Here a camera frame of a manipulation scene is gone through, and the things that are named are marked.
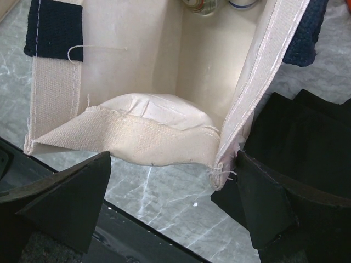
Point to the black cloth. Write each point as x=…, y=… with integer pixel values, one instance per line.
x=306, y=139

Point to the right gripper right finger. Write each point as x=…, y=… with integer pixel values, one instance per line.
x=290, y=221

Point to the clear glass bottle green cap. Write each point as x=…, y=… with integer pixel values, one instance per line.
x=203, y=7

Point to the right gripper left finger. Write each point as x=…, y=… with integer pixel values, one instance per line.
x=62, y=208

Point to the red bull can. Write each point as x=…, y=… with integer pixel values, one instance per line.
x=243, y=4

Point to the cream canvas tote bag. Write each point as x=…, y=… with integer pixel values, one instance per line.
x=154, y=84

